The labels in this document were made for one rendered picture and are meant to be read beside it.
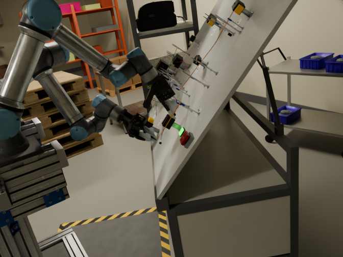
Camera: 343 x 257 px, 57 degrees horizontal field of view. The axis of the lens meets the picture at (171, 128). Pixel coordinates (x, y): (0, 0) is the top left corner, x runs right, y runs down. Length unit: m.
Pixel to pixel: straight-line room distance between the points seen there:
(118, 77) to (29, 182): 0.59
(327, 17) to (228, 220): 3.02
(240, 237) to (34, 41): 1.21
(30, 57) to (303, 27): 3.50
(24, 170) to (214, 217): 0.85
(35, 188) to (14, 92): 0.46
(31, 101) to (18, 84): 2.64
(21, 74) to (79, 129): 0.39
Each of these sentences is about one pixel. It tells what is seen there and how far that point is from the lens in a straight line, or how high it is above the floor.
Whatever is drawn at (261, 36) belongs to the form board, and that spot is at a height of 1.47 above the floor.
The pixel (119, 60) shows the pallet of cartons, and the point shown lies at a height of 0.62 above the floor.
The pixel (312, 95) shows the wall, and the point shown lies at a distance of 4.37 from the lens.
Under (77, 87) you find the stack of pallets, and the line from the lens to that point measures 4.01.
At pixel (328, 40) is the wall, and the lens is 4.10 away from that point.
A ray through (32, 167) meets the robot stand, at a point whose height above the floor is 1.08.
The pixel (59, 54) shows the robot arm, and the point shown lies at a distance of 1.64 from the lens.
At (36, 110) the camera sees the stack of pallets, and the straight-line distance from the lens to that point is 3.94.
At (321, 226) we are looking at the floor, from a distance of 2.59.
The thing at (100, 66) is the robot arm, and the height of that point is 1.42.
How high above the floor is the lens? 1.64
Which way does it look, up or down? 22 degrees down
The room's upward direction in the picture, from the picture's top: 9 degrees counter-clockwise
